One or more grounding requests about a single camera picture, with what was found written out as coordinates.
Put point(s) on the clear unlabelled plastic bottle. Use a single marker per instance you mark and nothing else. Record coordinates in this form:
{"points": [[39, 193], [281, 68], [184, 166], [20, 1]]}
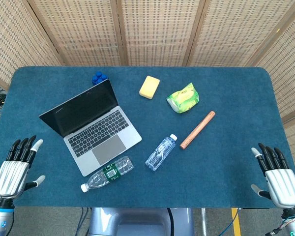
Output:
{"points": [[161, 152]]}

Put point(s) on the blue table mat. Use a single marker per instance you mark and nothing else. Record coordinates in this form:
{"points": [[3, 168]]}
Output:
{"points": [[211, 172]]}

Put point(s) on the wooden rod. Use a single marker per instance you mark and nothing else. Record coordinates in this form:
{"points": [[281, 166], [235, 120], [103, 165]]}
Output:
{"points": [[197, 129]]}

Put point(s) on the grey laptop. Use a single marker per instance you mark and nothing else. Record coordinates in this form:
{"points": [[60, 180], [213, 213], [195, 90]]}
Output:
{"points": [[105, 147]]}

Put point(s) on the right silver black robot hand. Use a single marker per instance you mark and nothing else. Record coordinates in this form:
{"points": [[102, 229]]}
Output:
{"points": [[282, 186]]}

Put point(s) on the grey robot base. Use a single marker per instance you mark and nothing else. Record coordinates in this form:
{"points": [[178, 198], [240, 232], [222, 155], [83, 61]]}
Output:
{"points": [[137, 222]]}

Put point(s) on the blue toy building brick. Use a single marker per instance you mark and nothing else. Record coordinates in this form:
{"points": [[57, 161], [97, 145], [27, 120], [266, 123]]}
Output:
{"points": [[98, 77]]}

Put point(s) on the green wet wipes pack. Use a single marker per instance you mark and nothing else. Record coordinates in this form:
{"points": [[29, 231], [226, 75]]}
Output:
{"points": [[183, 99]]}

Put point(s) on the yellow sponge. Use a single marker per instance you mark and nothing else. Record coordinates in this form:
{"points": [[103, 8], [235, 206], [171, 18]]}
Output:
{"points": [[149, 87]]}

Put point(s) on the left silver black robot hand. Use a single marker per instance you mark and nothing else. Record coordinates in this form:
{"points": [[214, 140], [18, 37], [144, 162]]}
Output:
{"points": [[11, 174]]}

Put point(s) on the woven bamboo folding screen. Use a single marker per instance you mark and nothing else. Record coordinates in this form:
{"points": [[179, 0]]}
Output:
{"points": [[157, 32]]}

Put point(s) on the white table leg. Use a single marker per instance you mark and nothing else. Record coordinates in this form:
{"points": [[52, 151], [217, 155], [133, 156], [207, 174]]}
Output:
{"points": [[204, 221]]}

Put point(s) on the green label plastic bottle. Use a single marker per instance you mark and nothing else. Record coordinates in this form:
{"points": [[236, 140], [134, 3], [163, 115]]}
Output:
{"points": [[108, 173]]}

